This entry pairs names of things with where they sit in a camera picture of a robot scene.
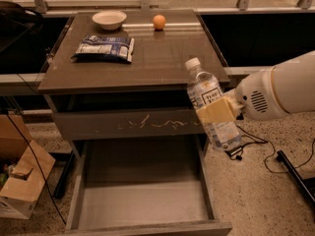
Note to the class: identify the black bag at left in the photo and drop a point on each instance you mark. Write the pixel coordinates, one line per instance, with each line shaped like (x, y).
(16, 20)

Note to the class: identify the open cardboard box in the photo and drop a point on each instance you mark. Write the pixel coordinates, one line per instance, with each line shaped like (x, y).
(25, 166)

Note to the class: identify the blue white snack bag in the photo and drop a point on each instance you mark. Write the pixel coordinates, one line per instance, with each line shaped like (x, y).
(105, 49)

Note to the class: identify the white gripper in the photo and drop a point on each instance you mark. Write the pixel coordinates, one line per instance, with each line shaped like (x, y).
(256, 93)

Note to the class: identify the metal window railing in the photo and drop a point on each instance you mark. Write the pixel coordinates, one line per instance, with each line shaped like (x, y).
(252, 26)

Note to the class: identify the clear plastic water bottle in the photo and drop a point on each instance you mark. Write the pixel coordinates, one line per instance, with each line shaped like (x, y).
(203, 88)

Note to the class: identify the black power adapter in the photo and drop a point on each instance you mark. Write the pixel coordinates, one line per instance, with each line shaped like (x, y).
(234, 151)

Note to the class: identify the white bowl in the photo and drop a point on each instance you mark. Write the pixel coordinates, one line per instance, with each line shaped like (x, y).
(110, 19)

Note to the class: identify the open grey drawer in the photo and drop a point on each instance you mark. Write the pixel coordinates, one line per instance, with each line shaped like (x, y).
(153, 186)

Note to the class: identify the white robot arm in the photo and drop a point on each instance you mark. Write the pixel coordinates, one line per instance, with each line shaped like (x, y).
(294, 82)

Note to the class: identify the black metal stand leg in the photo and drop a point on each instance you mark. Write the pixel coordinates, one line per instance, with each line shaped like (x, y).
(306, 186)

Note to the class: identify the scratched closed grey drawer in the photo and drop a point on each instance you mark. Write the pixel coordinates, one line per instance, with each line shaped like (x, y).
(129, 123)

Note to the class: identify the orange fruit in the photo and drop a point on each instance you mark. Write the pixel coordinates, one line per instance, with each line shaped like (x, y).
(159, 22)

